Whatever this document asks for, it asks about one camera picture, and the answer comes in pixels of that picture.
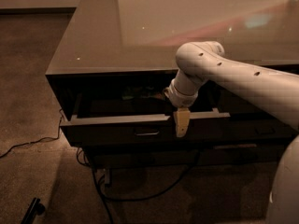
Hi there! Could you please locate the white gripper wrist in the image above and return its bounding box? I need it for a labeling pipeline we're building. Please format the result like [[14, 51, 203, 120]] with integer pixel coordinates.
[[164, 81, 198, 138]]

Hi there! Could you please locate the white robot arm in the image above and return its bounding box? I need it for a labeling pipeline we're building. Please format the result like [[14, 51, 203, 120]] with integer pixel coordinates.
[[168, 41, 299, 224]]

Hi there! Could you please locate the dark drawer cabinet glass top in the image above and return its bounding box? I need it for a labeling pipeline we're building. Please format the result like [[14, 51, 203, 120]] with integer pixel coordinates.
[[46, 0, 298, 161]]

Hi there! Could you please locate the green snack bag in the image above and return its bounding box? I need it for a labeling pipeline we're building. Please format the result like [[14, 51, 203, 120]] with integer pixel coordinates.
[[121, 87, 165, 100]]

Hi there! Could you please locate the black metal bar object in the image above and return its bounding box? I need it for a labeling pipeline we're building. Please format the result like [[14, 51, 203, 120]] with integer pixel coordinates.
[[21, 198, 46, 224]]

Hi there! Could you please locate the thick black floor cable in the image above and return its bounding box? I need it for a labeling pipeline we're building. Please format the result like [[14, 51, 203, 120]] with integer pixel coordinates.
[[76, 147, 200, 224]]

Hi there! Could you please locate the thin black floor cable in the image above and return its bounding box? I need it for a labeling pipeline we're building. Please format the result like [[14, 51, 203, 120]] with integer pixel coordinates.
[[0, 109, 64, 160]]

